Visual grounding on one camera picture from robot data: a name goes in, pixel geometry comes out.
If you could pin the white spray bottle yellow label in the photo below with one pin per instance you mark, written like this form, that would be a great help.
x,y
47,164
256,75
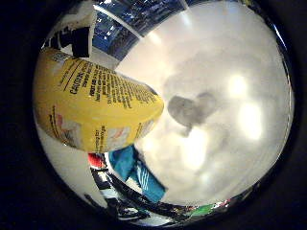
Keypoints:
x,y
96,105

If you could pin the blue striped cloth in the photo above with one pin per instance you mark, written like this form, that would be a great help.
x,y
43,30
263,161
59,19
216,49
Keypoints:
x,y
140,175

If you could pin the person in red shirt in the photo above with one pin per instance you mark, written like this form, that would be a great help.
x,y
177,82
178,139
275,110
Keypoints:
x,y
96,160

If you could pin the green object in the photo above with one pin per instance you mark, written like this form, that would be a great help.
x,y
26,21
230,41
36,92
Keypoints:
x,y
204,210

